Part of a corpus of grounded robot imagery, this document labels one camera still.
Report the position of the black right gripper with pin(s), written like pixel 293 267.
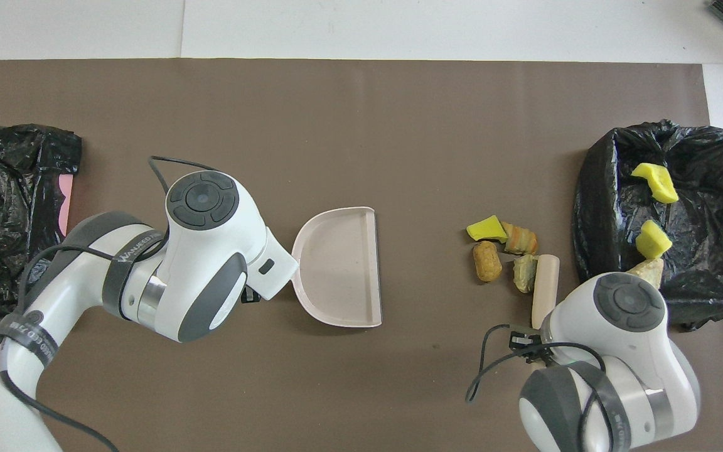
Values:
pixel 534 348

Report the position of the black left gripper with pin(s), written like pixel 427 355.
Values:
pixel 251 294

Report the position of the beige hand brush black bristles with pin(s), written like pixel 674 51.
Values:
pixel 546 282

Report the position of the pale bread piece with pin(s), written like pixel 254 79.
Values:
pixel 524 274

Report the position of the beige plastic dustpan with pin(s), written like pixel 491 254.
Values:
pixel 342 270

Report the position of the brown oval bread roll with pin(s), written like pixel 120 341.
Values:
pixel 487 262

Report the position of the orange striped croissant piece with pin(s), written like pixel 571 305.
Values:
pixel 521 238

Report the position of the small yellow sponge wedge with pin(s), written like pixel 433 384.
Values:
pixel 486 230

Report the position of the yellow sponge with green side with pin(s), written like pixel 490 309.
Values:
pixel 653 240

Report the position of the notched yellow sponge piece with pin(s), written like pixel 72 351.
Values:
pixel 658 182

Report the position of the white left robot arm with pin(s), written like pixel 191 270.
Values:
pixel 204 270

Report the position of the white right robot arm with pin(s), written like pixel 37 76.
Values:
pixel 619 351

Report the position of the black plastic trash bag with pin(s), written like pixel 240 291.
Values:
pixel 10 220
pixel 706 282

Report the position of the pink bin under bag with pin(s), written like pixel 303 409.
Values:
pixel 66 204

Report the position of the brown table mat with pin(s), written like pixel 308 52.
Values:
pixel 399 125

